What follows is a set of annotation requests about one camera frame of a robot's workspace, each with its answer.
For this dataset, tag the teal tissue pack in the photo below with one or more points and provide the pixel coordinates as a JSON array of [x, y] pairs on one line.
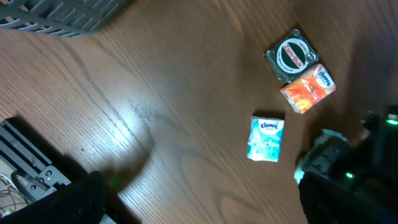
[[265, 139]]

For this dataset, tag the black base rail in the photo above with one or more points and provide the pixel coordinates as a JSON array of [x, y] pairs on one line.
[[33, 173]]

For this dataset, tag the orange tissue pack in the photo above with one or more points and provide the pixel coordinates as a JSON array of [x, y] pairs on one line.
[[308, 89]]

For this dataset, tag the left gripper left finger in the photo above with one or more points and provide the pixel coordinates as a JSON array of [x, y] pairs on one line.
[[79, 202]]

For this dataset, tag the grey plastic mesh basket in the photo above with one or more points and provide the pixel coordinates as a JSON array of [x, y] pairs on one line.
[[64, 18]]

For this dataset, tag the dark green round-label box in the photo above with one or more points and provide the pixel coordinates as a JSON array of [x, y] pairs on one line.
[[290, 57]]

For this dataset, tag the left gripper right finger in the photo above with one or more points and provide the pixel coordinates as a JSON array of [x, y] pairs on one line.
[[327, 202]]

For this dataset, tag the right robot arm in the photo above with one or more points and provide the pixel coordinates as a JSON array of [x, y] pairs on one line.
[[372, 161]]

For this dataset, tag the green snack packet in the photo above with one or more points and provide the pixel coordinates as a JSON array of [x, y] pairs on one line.
[[326, 150]]

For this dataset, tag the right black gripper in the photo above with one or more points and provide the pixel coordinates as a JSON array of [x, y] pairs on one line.
[[332, 168]]

